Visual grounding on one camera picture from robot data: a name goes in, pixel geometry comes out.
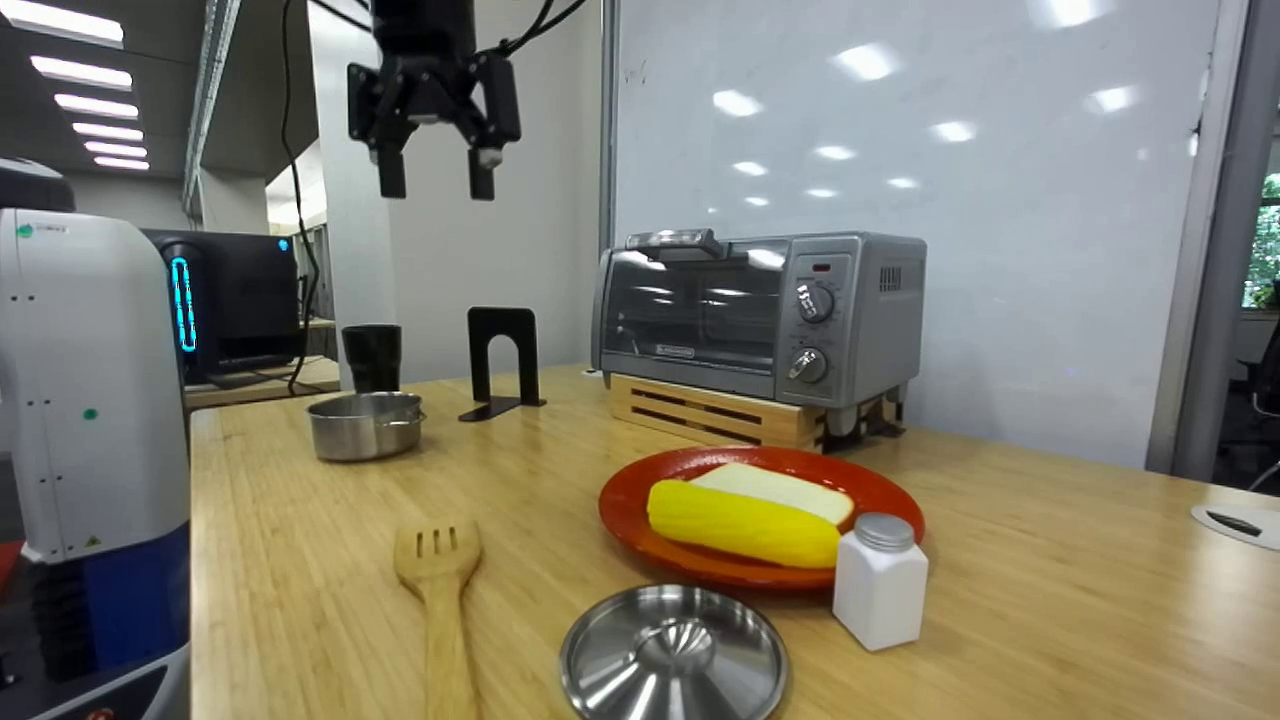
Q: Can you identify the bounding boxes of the large whiteboard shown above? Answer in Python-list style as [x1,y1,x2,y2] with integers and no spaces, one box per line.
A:
[610,0,1231,471]

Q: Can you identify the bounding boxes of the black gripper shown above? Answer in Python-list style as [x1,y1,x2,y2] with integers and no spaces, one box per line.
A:
[342,46,525,206]

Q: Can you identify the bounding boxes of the small steel pot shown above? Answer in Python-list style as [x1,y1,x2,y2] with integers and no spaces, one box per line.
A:
[305,387,428,468]

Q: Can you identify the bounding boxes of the red round plate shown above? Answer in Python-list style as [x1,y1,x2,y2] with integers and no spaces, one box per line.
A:
[595,444,928,596]

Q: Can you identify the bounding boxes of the black computer with blue light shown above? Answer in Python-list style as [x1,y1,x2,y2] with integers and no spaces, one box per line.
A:
[138,223,305,390]

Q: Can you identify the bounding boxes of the white shaker container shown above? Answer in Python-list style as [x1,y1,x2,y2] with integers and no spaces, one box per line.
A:
[827,513,931,655]

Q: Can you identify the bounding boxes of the white paper sheet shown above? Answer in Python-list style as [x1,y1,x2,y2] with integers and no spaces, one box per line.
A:
[1187,483,1280,557]

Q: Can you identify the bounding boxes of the black hanging cable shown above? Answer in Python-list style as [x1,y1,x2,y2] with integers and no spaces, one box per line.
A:
[277,0,342,401]

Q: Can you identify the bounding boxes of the black office chair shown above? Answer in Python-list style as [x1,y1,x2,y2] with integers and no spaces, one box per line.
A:
[1215,311,1280,497]

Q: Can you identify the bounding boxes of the black marker pen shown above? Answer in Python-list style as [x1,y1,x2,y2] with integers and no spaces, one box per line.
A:
[1202,507,1268,542]

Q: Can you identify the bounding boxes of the wooden slatted stand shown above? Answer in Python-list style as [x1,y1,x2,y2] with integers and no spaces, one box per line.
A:
[602,370,911,456]

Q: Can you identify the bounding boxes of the black plastic cup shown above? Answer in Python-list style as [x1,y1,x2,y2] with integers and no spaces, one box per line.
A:
[340,318,404,394]

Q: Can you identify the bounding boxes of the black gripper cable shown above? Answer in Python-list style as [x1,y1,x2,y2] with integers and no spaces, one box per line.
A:
[471,0,593,67]

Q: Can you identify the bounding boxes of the cream bread slice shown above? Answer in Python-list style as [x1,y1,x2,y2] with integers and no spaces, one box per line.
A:
[684,460,859,533]

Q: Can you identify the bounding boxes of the silver toaster oven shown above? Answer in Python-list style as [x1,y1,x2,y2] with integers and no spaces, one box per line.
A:
[589,228,931,444]

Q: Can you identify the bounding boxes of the yellow corn cob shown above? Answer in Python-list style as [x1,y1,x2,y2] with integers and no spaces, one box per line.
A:
[642,477,848,572]

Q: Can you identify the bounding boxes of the steel pot lid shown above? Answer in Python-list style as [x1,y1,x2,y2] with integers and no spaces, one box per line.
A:
[557,581,791,720]

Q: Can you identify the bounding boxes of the wooden slotted spatula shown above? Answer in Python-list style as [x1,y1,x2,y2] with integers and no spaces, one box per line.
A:
[393,519,489,720]

